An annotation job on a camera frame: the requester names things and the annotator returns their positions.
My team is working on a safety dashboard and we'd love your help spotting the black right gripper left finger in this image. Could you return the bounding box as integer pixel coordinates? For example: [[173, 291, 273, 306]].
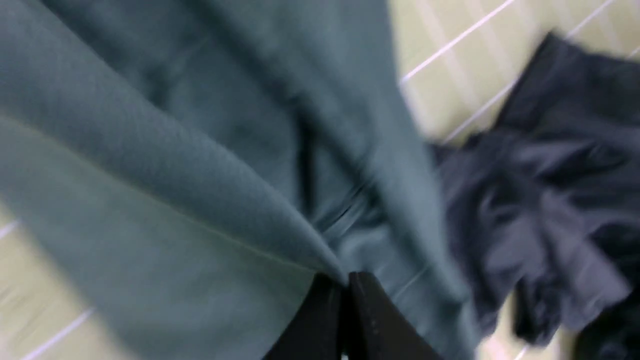
[[263, 274, 343, 360]]

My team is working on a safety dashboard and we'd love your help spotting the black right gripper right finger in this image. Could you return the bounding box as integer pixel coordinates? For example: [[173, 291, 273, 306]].
[[345, 272, 441, 360]]

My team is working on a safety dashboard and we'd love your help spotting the green long-sleeved shirt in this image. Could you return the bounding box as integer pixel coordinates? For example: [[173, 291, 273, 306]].
[[1, 0, 481, 360]]

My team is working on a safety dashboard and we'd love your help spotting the dark grey crumpled garment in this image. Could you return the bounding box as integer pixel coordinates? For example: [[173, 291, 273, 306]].
[[427, 32, 640, 360]]

